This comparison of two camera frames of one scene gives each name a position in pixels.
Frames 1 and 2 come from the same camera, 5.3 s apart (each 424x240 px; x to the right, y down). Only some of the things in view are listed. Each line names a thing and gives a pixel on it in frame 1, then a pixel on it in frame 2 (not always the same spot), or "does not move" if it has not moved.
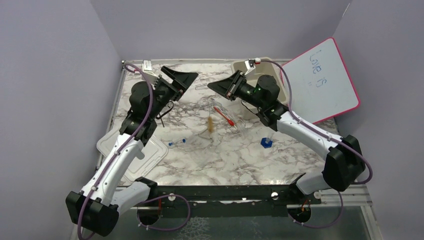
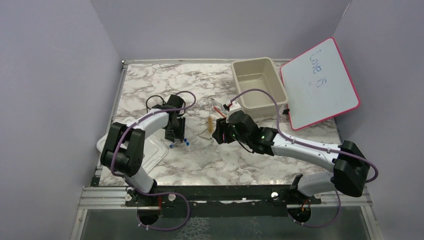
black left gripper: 180,81 -> 179,134
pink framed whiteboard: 321,86 does not move
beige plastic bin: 266,67 does not move
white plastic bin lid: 152,152 does not move
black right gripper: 230,85 -> 222,126
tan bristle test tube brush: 210,122 does not move
